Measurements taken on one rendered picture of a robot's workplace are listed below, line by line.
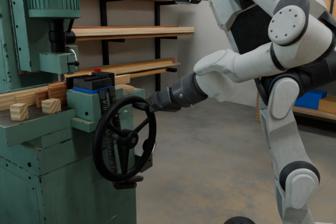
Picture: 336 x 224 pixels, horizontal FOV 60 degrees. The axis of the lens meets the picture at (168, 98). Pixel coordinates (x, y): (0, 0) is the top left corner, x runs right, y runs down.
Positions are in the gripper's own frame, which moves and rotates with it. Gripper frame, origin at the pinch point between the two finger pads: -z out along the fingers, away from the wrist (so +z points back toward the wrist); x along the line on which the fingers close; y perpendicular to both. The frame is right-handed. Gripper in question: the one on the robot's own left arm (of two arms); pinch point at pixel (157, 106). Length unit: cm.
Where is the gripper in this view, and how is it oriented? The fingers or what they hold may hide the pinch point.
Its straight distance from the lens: 93.8
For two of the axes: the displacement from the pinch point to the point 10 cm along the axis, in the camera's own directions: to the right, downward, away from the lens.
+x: 6.8, 0.9, 7.3
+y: -2.1, -9.3, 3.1
